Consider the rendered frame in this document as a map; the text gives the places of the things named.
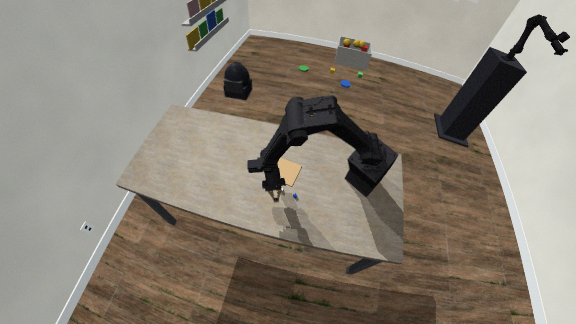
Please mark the tan flat mat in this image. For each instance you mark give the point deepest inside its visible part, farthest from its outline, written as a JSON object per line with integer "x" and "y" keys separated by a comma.
{"x": 288, "y": 170}

